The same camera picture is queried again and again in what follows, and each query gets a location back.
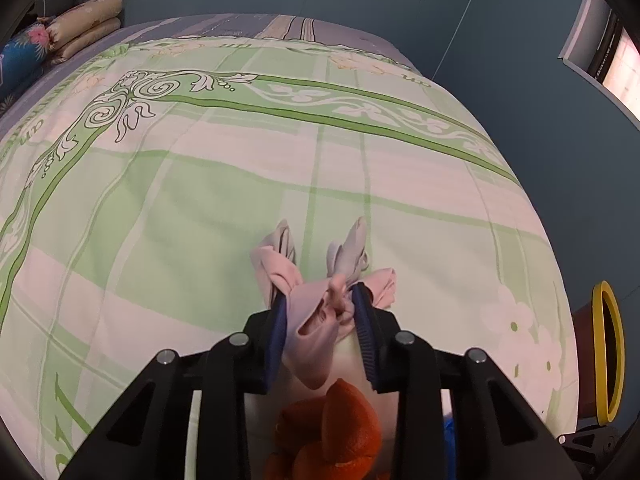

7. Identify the pink knotted cloth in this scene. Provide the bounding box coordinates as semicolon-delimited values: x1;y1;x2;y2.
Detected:
250;217;398;391

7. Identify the blue plastic bag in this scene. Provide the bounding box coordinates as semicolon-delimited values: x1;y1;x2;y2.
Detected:
442;412;458;480

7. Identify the green patterned blanket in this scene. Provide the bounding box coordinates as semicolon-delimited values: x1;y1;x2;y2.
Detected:
0;40;581;480

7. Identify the large orange peel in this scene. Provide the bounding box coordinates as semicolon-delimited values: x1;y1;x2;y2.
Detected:
262;379;383;480

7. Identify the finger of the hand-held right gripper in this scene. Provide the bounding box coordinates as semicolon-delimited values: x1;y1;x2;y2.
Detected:
556;424;626;480

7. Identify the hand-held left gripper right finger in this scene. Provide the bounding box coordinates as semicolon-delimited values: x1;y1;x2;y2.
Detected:
350;282;583;480

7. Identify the yellow rimmed waste bin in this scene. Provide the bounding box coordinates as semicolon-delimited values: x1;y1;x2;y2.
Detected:
570;280;627;425

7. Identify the thin white wall cable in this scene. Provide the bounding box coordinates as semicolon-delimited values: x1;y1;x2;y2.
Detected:
434;0;486;78

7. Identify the grey framed window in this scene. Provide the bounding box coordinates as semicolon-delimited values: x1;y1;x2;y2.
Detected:
557;0;640;126

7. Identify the beige floral pillow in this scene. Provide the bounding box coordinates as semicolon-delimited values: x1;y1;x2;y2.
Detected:
47;0;123;36
50;16;122;65

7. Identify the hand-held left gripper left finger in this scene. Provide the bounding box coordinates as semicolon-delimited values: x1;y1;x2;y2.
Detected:
59;296;291;480

